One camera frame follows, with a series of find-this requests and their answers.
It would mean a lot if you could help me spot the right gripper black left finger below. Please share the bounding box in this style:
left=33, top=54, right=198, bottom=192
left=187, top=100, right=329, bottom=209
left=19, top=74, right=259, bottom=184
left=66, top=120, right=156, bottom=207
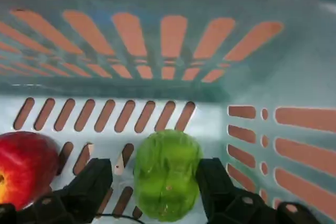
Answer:
left=0, top=157, right=114, bottom=224

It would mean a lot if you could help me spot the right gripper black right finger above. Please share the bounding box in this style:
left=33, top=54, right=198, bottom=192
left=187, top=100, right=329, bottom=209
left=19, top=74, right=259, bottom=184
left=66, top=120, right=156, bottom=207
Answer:
left=196, top=157, right=320, bottom=224

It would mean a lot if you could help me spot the green apple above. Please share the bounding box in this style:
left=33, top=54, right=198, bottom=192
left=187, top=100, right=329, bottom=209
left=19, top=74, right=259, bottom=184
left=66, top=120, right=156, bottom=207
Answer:
left=133, top=129, right=204, bottom=222

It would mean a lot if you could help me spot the small red yellow apple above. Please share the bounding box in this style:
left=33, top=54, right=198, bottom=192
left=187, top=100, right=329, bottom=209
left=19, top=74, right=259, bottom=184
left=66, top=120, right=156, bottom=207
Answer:
left=0, top=131, right=60, bottom=210

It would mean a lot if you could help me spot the light blue slotted plastic basket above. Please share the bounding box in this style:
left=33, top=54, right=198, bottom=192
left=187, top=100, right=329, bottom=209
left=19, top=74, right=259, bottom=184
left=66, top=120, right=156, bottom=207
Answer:
left=0, top=0, right=336, bottom=224

